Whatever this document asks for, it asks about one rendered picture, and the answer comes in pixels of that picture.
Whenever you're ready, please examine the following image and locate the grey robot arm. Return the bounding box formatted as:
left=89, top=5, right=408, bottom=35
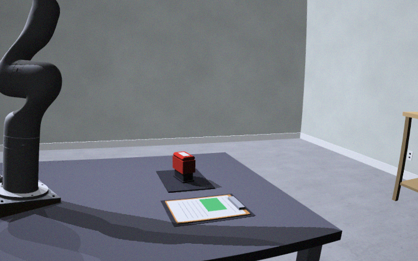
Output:
left=0, top=0, right=62, bottom=200

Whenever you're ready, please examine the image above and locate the red self-inking stamp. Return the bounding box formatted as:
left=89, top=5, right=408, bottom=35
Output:
left=173, top=151, right=195, bottom=183

